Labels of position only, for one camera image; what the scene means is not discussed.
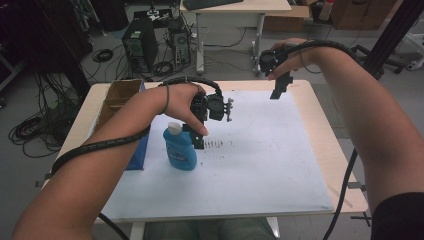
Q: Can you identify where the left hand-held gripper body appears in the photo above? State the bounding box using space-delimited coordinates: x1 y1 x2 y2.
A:
190 92 234 124

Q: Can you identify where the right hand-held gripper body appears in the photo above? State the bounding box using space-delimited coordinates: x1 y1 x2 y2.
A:
259 46 291 78

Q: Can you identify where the blue bottle with white cap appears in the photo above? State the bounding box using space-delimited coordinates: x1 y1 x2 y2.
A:
162 121 198 172

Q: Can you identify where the blue cardboard box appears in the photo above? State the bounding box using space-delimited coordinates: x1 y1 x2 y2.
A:
94 79 152 171

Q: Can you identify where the person's right hand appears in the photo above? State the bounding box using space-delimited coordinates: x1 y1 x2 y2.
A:
267 37 321 81

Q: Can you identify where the person's left hand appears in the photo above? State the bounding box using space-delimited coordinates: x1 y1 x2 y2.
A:
156 83 210 137

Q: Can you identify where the flat brown cardboard box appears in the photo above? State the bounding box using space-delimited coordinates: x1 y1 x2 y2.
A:
262 5 311 33

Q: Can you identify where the white mat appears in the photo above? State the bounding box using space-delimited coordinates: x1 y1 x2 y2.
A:
100 89 335 223

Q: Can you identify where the white-legged wooden desk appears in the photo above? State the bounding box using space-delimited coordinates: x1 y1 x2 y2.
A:
179 0 293 76

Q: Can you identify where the open grey computer case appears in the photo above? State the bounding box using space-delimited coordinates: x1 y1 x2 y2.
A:
167 28 192 67

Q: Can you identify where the black keyboard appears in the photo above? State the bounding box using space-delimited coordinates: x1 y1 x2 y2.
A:
182 0 245 11

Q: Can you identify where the black computer tower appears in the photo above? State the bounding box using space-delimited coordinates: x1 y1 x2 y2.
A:
121 18 159 74

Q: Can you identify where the large brown cardboard box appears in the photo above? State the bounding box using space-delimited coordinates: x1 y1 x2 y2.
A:
329 0 398 31

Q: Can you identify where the black office chair base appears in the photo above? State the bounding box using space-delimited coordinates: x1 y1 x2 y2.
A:
350 44 406 75

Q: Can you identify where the black metal stand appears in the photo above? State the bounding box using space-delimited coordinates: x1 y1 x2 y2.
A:
361 0 424 80

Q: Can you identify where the metal table clamp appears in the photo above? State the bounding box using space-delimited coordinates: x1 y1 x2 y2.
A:
347 181 368 193

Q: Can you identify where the white stand base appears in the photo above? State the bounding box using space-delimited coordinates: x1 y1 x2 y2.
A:
404 33 424 72

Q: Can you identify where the dark curtain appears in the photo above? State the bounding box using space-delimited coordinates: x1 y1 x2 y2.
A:
0 0 94 74

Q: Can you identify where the black hair tie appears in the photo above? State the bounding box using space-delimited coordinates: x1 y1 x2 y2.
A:
161 84 171 115
298 51 323 75

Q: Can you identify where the small black cable coil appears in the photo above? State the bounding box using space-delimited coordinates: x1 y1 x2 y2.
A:
91 48 115 64

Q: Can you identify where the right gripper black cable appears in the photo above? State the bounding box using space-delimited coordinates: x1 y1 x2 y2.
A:
283 39 364 240

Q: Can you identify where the bundle of black floor cables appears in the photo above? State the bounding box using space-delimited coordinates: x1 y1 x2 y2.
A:
7 71 82 158

